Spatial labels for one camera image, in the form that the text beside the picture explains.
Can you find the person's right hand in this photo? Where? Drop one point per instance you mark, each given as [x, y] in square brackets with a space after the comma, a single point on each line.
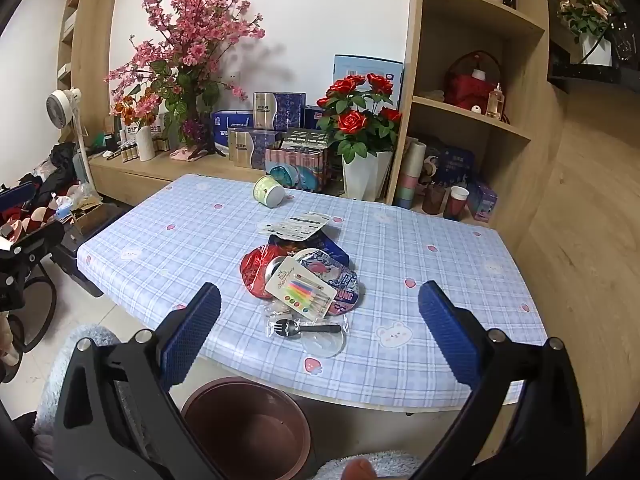
[360, 471]

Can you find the blue and pink foil wrapper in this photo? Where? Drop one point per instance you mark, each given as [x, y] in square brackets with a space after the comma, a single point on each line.
[347, 285]

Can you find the white standing fan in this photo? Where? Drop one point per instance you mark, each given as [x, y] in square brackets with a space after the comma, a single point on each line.
[61, 105]

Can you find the pink roses in white pot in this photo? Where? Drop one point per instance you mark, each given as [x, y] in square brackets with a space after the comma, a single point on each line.
[590, 15]

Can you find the brown round waste bin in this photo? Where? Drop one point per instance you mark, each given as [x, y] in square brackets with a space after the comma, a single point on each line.
[250, 425]

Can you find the wooden shelf unit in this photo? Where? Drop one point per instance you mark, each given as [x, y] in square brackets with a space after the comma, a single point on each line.
[525, 160]

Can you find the pink tumbler set pack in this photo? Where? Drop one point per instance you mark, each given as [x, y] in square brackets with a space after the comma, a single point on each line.
[295, 170]

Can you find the stack of pastel cups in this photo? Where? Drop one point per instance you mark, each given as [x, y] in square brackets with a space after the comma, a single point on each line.
[411, 180]

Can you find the red basket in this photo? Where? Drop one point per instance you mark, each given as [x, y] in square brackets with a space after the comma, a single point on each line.
[467, 90]

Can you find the low wooden cabinet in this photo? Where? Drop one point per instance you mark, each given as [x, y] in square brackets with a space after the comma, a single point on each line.
[150, 175]

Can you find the black chair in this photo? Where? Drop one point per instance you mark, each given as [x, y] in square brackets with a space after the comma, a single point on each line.
[40, 310]

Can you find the pile of clothes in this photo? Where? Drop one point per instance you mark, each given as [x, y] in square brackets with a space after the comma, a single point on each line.
[60, 180]

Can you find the black printed box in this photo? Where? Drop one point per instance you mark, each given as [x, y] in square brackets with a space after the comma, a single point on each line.
[305, 139]

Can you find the row of small brown bottles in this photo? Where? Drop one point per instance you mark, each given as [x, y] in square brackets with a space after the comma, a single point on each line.
[127, 152]

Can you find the red cup with white rim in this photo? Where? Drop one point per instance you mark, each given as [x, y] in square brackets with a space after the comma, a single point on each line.
[456, 204]

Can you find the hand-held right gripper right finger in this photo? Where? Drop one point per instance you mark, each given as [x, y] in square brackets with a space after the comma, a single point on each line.
[450, 332]

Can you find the red roses in white pot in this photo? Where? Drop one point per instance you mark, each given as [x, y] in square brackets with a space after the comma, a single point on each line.
[357, 125]

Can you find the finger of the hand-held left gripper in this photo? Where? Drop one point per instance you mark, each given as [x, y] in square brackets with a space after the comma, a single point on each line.
[40, 240]
[17, 197]

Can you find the dark blue carton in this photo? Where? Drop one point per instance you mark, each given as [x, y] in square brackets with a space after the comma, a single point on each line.
[332, 250]

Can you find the green paper cup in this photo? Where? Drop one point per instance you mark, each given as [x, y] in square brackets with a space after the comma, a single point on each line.
[268, 192]

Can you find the wooden wall shelf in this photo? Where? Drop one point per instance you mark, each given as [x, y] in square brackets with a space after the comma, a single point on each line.
[70, 20]

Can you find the pink blossom arrangement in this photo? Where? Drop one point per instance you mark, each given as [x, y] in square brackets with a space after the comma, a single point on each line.
[185, 35]

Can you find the blue and white carton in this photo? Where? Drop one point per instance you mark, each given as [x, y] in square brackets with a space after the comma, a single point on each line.
[225, 127]

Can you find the white vase with orange flowers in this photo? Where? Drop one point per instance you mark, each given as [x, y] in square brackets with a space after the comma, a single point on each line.
[145, 142]

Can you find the clear printed plastic package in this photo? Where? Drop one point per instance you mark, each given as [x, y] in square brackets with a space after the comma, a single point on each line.
[295, 225]

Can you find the pink flat pouch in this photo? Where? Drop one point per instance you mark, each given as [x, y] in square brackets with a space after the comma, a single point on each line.
[190, 155]

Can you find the amber perfume bottle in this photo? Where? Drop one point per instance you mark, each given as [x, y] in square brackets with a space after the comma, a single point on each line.
[495, 102]

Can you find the white paper bowl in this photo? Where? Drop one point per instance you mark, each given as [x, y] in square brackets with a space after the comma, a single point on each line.
[310, 255]

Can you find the small blue box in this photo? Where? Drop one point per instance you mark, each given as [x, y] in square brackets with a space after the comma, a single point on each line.
[484, 202]

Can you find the coloured candle pack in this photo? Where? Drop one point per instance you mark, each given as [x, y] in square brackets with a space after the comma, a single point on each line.
[300, 287]

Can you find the dark brown glass cup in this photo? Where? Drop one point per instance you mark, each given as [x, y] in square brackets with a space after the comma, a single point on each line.
[434, 200]

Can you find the wrapped black plastic fork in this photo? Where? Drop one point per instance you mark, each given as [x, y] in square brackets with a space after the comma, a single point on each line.
[305, 329]

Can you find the dark blue gift box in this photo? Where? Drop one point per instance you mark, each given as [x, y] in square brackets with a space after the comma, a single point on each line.
[457, 165]

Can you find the clear round lid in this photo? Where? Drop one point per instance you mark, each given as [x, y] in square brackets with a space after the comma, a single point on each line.
[325, 347]

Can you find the blue and silver gift box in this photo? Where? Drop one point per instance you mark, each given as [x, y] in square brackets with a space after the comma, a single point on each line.
[250, 147]
[280, 110]

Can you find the small plush toy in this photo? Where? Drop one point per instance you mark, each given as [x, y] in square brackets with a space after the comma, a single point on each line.
[426, 170]

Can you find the blue plaid tablecloth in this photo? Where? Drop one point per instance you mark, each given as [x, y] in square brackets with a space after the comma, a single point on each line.
[200, 240]

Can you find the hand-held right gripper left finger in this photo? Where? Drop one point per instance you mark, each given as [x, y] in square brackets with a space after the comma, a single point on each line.
[192, 335]

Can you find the crushed red can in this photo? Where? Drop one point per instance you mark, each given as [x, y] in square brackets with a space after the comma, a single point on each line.
[255, 272]

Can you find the light blue fluffy cloth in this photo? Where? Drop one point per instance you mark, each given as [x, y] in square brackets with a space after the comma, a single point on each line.
[60, 360]
[385, 465]

